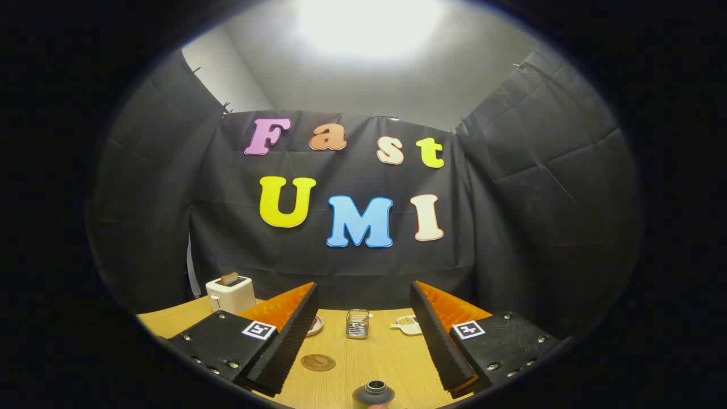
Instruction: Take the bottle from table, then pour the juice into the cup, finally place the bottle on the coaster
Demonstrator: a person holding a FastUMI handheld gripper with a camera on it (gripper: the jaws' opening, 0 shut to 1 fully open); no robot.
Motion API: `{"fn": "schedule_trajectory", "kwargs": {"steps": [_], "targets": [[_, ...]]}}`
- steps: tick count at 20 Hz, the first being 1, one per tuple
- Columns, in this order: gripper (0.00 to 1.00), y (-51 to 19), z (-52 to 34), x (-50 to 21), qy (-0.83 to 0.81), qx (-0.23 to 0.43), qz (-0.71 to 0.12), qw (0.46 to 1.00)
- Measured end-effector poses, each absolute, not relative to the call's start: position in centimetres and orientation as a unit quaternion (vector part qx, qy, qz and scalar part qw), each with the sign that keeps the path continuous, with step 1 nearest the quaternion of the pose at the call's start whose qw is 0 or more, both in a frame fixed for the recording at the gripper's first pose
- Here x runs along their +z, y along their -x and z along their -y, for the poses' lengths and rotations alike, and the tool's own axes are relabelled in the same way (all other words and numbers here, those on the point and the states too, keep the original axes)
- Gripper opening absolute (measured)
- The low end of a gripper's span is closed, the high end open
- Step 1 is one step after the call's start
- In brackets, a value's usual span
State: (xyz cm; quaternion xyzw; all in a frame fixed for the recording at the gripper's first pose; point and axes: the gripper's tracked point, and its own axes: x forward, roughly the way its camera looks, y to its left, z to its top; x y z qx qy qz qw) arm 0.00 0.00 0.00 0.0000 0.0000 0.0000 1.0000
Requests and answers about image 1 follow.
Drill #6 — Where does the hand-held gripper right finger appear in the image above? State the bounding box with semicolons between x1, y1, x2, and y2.
410;281;561;399

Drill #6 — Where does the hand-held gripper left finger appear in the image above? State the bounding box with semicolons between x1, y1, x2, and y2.
169;282;319;397

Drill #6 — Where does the silver juice bottle green label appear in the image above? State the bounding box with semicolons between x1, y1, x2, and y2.
352;379;396;409

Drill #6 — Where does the white divided dish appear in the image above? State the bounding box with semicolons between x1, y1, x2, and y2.
391;315;423;335

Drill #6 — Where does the black backdrop cloth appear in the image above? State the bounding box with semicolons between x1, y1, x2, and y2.
85;48;645;341

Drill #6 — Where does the wooden table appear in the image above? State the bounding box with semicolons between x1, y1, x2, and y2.
136;295;483;409

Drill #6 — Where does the round brown coaster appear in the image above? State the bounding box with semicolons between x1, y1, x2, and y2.
300;354;336;372

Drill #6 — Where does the white toaster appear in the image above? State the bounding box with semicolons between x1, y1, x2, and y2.
206;276;256;315

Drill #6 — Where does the metal wire basket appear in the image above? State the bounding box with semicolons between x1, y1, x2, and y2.
346;309;371;340

